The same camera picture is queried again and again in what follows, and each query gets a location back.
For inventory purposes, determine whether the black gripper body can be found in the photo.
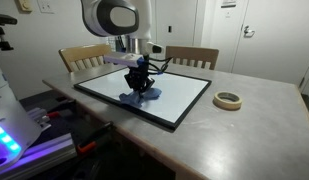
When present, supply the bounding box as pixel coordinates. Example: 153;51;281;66
123;64;152;84

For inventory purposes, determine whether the blue microfibre cloth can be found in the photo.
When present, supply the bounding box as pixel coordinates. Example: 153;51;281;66
118;87;163;108

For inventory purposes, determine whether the white robot base with LEDs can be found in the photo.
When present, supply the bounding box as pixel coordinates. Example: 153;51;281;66
0;59;43;175

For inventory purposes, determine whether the white kitchen stove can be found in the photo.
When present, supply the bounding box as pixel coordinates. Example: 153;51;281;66
105;35;128;54

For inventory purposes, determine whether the wooden slat-back chair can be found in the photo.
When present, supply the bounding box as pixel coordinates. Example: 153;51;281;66
58;43;112;74
164;45;220;71

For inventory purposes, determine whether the white closet door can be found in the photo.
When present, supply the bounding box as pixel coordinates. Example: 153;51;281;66
155;0;198;63

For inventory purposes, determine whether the beige masking tape roll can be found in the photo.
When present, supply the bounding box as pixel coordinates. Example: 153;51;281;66
212;90;243;111

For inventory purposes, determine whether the door sign placard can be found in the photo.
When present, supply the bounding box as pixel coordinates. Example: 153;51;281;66
220;0;237;9

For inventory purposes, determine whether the white entry door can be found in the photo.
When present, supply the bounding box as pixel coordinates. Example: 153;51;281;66
231;0;309;86

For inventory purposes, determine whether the black looped gripper cable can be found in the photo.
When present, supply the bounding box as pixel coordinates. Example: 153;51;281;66
143;54;175;77

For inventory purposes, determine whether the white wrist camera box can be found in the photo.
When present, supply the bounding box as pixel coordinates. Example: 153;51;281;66
103;50;146;67

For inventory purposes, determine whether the whiteboard with black frame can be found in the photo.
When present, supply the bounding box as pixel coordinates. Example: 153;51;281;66
73;66;213;131

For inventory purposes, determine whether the black clamp with orange handle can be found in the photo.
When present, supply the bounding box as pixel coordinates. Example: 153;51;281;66
76;120;115;155

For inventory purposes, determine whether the black clamp with red handle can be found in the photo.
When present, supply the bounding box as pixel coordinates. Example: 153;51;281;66
45;98;77;120

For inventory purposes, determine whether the silver metal bracket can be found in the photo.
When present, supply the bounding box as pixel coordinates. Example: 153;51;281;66
26;107;52;132

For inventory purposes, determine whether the aluminium extrusion rail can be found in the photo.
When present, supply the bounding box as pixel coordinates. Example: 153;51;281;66
0;133;78;180

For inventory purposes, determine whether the silver lever door handle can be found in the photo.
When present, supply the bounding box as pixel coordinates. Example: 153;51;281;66
242;25;256;38

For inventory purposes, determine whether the beige wall thermostat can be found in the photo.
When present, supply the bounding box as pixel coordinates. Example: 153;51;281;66
15;0;34;14

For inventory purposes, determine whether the black camera on mount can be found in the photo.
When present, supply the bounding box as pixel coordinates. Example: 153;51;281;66
0;12;18;52

